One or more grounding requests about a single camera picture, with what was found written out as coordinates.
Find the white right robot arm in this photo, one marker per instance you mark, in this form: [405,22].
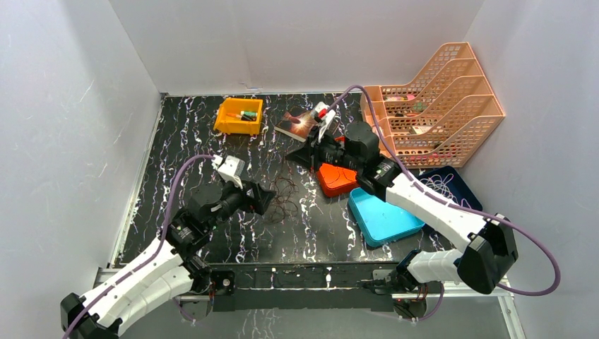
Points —
[483,246]

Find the peach plastic file organizer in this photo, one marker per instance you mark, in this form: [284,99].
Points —
[440,118]

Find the light blue square tray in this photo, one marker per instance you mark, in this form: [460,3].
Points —
[381,222]

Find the dark blue square tray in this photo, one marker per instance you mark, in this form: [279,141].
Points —
[448,182]

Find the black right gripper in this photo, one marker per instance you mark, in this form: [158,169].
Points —
[309,154]

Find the dark paperback book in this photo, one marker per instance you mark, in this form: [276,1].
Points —
[296,124]

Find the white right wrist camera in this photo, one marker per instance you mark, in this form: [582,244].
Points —
[323,115]

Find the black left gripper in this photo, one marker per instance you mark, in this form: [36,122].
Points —
[250,196]

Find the yellow plastic parts bin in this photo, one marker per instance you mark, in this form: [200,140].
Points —
[245,125]

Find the orange square tray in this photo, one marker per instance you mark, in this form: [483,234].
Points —
[335,180]

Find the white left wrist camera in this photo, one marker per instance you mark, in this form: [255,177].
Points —
[229,168]

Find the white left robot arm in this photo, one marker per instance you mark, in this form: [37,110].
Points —
[170,266]

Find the green marker pen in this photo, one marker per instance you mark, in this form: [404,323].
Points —
[249,114]

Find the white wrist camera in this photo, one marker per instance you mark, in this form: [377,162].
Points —
[323,115]
[229,168]

